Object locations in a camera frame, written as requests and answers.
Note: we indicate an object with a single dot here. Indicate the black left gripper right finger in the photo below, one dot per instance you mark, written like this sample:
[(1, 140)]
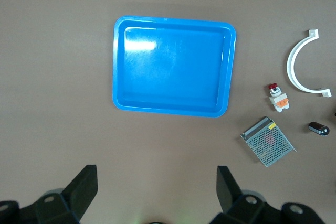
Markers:
[(231, 195)]

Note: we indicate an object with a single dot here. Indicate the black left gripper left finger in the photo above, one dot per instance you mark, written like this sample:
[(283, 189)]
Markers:
[(78, 190)]

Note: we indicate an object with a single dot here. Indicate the black cylindrical capacitor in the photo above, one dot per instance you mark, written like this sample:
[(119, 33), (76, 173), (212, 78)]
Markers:
[(318, 128)]

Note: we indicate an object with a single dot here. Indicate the perforated metal power supply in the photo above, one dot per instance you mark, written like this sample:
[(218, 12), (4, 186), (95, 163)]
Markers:
[(269, 142)]

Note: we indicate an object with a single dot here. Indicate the blue plastic tray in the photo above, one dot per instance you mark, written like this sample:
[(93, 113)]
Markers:
[(173, 69)]

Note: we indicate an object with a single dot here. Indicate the white curved pipe clamp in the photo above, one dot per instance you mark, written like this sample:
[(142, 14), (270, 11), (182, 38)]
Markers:
[(291, 64)]

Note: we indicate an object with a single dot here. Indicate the red emergency stop button switch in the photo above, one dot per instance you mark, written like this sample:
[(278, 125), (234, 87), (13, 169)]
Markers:
[(278, 99)]

